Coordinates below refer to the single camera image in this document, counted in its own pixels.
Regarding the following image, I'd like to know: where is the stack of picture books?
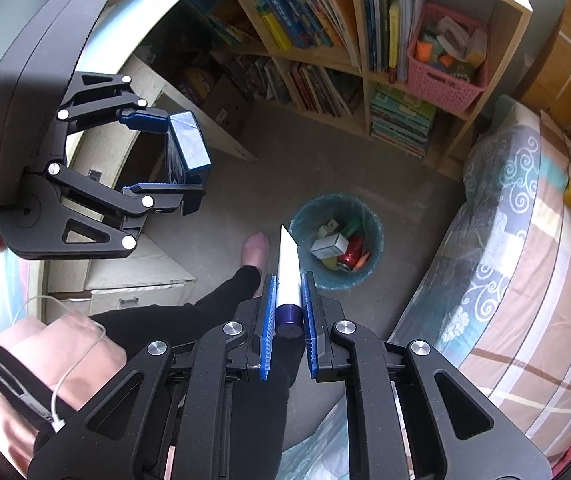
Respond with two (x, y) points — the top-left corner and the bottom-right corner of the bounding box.
(369, 85), (437, 160)

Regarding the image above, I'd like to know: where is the white drawer cabinet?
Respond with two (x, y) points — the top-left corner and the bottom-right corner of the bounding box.
(45, 55), (258, 317)

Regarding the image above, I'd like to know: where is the white red cosmetic cream box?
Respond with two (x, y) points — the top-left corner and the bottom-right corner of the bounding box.
(310, 232), (349, 261)

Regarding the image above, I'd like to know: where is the row of picture books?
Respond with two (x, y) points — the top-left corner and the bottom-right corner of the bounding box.
(248, 0), (361, 51)
(225, 55), (363, 118)
(185, 0), (266, 61)
(364, 0), (431, 83)

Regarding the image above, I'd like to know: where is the pile of small toys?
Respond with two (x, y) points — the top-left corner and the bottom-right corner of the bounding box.
(415, 15), (489, 83)

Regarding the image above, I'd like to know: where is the round bin with blue liner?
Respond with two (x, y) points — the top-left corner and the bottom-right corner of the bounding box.
(289, 194), (385, 291)

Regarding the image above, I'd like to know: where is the patterned bed quilt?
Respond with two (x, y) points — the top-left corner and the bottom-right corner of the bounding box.
(390, 95), (571, 466)

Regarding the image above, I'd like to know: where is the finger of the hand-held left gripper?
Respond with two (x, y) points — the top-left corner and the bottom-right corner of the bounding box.
(40, 160), (205, 261)
(45, 72), (172, 171)

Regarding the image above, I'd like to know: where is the white tube with purple cap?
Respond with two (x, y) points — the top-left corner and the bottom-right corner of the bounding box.
(272, 225), (305, 338)

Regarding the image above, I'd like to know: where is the pink garment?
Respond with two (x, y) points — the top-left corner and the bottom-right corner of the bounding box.
(0, 310), (128, 471)

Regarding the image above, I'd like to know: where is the pink slipper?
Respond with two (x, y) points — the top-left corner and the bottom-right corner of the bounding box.
(241, 231), (271, 286)

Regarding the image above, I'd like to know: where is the dark blue gum box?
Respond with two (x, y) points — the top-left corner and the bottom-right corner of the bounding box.
(165, 111), (212, 186)

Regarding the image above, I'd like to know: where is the white cable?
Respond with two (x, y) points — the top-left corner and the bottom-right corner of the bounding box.
(15, 295), (108, 433)

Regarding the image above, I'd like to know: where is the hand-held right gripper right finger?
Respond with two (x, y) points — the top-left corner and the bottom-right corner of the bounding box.
(300, 270), (552, 480)

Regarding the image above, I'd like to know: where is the pink plastic basket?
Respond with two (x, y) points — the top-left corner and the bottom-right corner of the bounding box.
(406, 2), (490, 113)

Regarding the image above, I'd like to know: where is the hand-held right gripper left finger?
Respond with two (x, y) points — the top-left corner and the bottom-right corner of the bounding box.
(28, 272), (281, 480)

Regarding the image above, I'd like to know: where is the wooden cube bookshelf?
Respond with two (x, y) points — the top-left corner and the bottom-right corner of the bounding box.
(135, 0), (533, 181)

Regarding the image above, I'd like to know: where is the light blue patterned cloth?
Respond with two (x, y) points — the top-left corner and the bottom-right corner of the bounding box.
(280, 400), (351, 480)

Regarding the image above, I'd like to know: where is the person's leg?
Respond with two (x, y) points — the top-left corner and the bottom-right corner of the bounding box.
(90, 265), (346, 480)

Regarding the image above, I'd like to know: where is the pink and blue blanket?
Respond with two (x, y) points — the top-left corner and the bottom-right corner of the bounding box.
(2, 247), (48, 326)

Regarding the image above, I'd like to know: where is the cardboard box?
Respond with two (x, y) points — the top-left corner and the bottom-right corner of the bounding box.
(200, 75), (252, 128)

